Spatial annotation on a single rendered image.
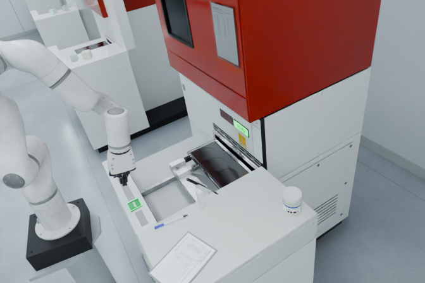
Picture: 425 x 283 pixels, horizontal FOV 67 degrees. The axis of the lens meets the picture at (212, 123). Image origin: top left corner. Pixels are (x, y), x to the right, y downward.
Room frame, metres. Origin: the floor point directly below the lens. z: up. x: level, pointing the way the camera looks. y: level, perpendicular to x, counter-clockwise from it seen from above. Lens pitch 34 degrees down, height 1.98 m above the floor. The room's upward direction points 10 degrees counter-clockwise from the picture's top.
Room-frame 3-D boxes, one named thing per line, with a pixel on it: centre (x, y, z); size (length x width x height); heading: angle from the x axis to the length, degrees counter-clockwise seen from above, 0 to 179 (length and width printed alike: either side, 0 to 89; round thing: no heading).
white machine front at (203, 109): (1.46, -0.03, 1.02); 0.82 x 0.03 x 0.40; 25
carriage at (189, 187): (1.14, 0.15, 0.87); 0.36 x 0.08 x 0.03; 25
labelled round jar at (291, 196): (0.82, -0.25, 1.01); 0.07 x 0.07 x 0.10
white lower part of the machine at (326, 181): (1.61, -0.34, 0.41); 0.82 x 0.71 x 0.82; 25
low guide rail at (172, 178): (1.27, 0.20, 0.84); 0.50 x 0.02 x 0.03; 115
